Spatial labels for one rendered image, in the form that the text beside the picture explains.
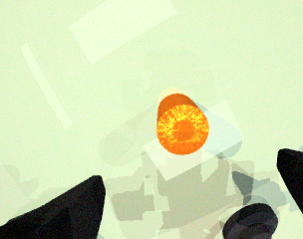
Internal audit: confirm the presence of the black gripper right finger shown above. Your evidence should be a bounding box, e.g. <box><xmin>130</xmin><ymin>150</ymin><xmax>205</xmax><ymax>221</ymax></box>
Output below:
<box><xmin>276</xmin><ymin>148</ymin><xmax>303</xmax><ymax>214</ymax></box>

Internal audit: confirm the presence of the orange cylindrical knob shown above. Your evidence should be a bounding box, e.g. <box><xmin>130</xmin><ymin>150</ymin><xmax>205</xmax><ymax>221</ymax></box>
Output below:
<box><xmin>155</xmin><ymin>93</ymin><xmax>210</xmax><ymax>155</ymax></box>

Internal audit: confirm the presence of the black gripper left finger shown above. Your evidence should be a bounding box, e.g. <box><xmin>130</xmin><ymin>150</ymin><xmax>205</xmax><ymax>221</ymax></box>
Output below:
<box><xmin>0</xmin><ymin>175</ymin><xmax>105</xmax><ymax>239</ymax></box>

